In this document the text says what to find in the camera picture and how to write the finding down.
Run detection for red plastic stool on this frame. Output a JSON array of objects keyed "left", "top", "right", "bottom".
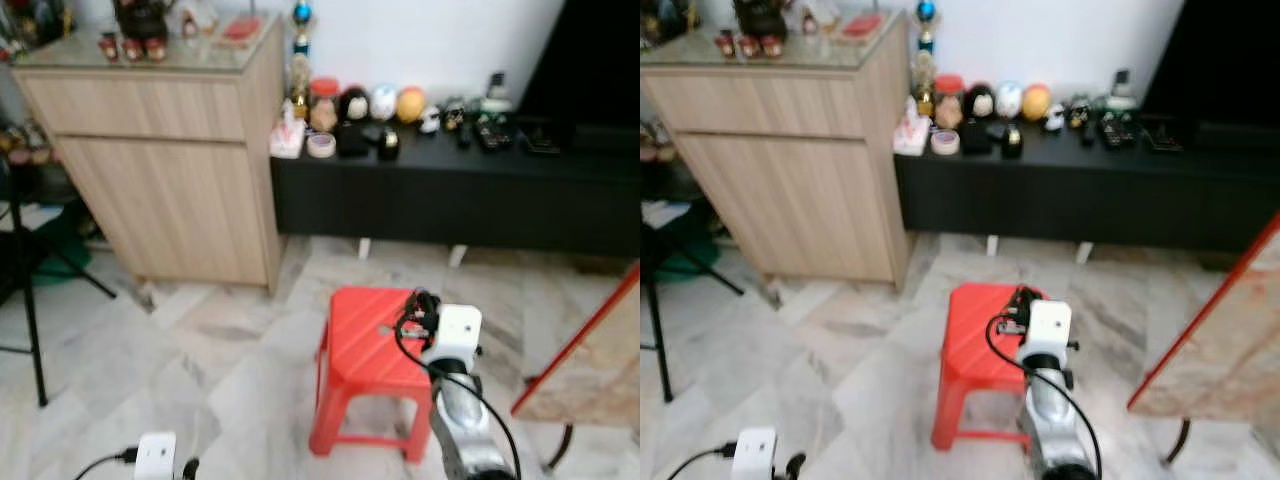
[
  {"left": 308, "top": 286, "right": 447, "bottom": 464},
  {"left": 930, "top": 282, "right": 1053, "bottom": 454}
]

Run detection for black low tv bench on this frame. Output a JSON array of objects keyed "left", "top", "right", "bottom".
[
  {"left": 893, "top": 117, "right": 1280, "bottom": 254},
  {"left": 270, "top": 118, "right": 641, "bottom": 260}
]

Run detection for dark metal table leg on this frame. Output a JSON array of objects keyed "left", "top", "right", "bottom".
[
  {"left": 547, "top": 424, "right": 577, "bottom": 472},
  {"left": 1164, "top": 418, "right": 1192, "bottom": 464}
]

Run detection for black tripod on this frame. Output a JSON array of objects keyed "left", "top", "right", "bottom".
[
  {"left": 640, "top": 222, "right": 747, "bottom": 405},
  {"left": 0, "top": 158, "right": 118, "bottom": 408}
]

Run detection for pink white tissue pack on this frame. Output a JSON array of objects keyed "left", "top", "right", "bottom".
[
  {"left": 269, "top": 99, "right": 307, "bottom": 160},
  {"left": 893, "top": 96, "right": 932, "bottom": 157}
]

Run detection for yellow egg figurine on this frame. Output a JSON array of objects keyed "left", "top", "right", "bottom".
[
  {"left": 1021, "top": 83, "right": 1053, "bottom": 123},
  {"left": 396, "top": 85, "right": 428, "bottom": 124}
]

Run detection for black-haired doll head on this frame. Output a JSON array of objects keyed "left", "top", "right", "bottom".
[
  {"left": 338, "top": 86, "right": 374, "bottom": 127},
  {"left": 963, "top": 82, "right": 997, "bottom": 124}
]

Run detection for red-lidded glass jar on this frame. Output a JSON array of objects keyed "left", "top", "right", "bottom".
[
  {"left": 308, "top": 77, "right": 342, "bottom": 134},
  {"left": 933, "top": 74, "right": 967, "bottom": 132}
]

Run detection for white green gadget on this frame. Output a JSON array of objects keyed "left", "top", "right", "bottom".
[
  {"left": 1107, "top": 69, "right": 1139, "bottom": 110},
  {"left": 484, "top": 71, "right": 514, "bottom": 112}
]

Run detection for green bag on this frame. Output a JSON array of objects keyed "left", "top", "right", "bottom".
[
  {"left": 654, "top": 204, "right": 717, "bottom": 277},
  {"left": 28, "top": 200, "right": 97, "bottom": 273}
]

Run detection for light wooden cabinet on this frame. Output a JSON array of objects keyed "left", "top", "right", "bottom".
[
  {"left": 12, "top": 18, "right": 292, "bottom": 293},
  {"left": 640, "top": 14, "right": 914, "bottom": 292}
]

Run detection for gold trophy with blue ball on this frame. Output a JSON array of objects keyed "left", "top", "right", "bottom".
[
  {"left": 289, "top": 0, "right": 314, "bottom": 113},
  {"left": 914, "top": 0, "right": 939, "bottom": 117}
]

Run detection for black television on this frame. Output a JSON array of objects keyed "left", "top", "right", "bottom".
[
  {"left": 1140, "top": 0, "right": 1280, "bottom": 128},
  {"left": 519, "top": 0, "right": 641, "bottom": 128}
]

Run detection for red book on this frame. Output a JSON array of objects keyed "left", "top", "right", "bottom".
[
  {"left": 221, "top": 14, "right": 264, "bottom": 44},
  {"left": 841, "top": 12, "right": 886, "bottom": 42}
]

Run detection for small white figurine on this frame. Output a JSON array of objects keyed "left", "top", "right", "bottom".
[
  {"left": 799, "top": 2, "right": 840, "bottom": 34},
  {"left": 179, "top": 4, "right": 217, "bottom": 37}
]

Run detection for dark statue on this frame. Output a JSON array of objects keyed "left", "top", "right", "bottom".
[
  {"left": 734, "top": 0, "right": 794, "bottom": 40},
  {"left": 111, "top": 0, "right": 172, "bottom": 42}
]

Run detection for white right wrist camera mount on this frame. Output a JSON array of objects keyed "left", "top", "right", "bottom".
[
  {"left": 424, "top": 304, "right": 484, "bottom": 367},
  {"left": 1017, "top": 299, "right": 1074, "bottom": 362}
]

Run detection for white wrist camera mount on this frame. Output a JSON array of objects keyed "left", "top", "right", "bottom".
[
  {"left": 424, "top": 304, "right": 484, "bottom": 367},
  {"left": 1017, "top": 299, "right": 1074, "bottom": 362},
  {"left": 134, "top": 431, "right": 180, "bottom": 480},
  {"left": 729, "top": 427, "right": 779, "bottom": 480}
]

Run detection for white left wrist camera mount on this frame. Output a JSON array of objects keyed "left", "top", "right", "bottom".
[
  {"left": 729, "top": 427, "right": 779, "bottom": 480},
  {"left": 134, "top": 431, "right": 180, "bottom": 480}
]

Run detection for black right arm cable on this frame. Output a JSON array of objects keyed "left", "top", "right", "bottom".
[
  {"left": 984, "top": 310, "right": 1104, "bottom": 480},
  {"left": 394, "top": 308, "right": 522, "bottom": 480}
]

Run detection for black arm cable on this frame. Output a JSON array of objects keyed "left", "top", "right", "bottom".
[
  {"left": 394, "top": 308, "right": 522, "bottom": 480},
  {"left": 984, "top": 310, "right": 1104, "bottom": 480},
  {"left": 667, "top": 444, "right": 737, "bottom": 480},
  {"left": 74, "top": 449, "right": 139, "bottom": 480}
]

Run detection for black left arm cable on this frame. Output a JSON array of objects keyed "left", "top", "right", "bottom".
[
  {"left": 667, "top": 444, "right": 737, "bottom": 480},
  {"left": 74, "top": 449, "right": 139, "bottom": 480}
]

